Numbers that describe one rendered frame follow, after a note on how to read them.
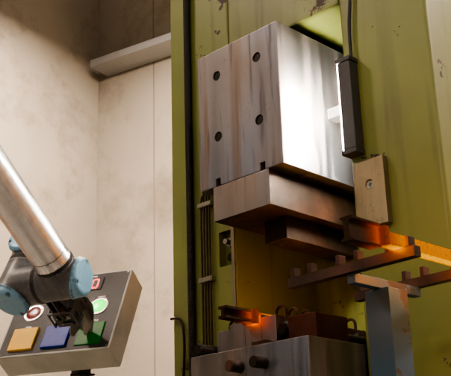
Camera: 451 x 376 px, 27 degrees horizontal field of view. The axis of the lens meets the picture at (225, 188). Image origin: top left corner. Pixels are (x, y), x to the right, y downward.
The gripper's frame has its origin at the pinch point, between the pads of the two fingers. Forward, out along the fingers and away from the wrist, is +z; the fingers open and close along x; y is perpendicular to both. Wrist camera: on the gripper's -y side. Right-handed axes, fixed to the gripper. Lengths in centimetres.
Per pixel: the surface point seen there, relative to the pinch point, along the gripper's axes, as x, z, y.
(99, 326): 2.5, 1.3, -1.0
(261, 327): 49.2, -1.4, 7.1
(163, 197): -150, 257, -358
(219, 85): 38, -31, -55
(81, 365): -3.9, 7.7, 6.4
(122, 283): 5.0, 1.7, -16.4
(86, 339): -0.1, 1.3, 3.3
